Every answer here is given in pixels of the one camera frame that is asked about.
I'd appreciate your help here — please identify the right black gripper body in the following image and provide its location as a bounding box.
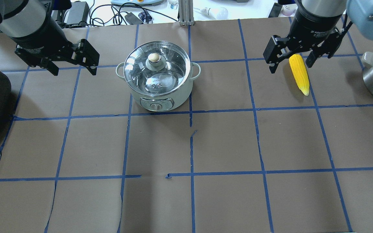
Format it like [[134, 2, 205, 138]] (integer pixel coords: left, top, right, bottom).
[[287, 8, 342, 53]]

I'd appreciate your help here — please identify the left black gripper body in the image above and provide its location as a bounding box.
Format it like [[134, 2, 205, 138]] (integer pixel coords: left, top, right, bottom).
[[9, 13, 74, 64]]

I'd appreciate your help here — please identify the yellow corn cob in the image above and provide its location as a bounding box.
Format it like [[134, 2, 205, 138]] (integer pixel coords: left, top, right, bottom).
[[289, 54, 310, 96]]

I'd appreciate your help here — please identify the glass pot lid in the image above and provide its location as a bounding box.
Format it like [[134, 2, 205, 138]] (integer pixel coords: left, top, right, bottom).
[[123, 41, 191, 97]]

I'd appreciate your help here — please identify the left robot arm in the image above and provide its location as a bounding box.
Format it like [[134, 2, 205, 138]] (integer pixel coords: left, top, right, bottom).
[[0, 0, 100, 76]]

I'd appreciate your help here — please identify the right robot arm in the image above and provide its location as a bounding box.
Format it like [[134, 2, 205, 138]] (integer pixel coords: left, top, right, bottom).
[[263, 0, 373, 73]]

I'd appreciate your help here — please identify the pale green electric pot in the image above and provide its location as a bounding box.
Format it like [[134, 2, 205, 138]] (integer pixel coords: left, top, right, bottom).
[[115, 58, 202, 112]]

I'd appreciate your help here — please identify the paper cup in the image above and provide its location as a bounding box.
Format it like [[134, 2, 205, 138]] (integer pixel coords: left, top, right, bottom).
[[281, 4, 298, 17]]

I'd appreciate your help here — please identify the black power adapter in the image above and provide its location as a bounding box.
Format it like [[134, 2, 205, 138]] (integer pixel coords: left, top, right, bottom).
[[124, 12, 143, 25]]

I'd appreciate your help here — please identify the white light bulb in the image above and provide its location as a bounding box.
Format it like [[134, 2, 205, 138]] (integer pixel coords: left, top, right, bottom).
[[193, 6, 229, 20]]

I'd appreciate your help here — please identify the black cable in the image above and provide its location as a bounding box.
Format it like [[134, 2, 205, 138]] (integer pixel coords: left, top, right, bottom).
[[88, 3, 179, 27]]

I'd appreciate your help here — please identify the aluminium frame post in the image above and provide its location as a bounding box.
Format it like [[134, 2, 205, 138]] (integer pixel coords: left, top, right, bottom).
[[178, 0, 195, 26]]

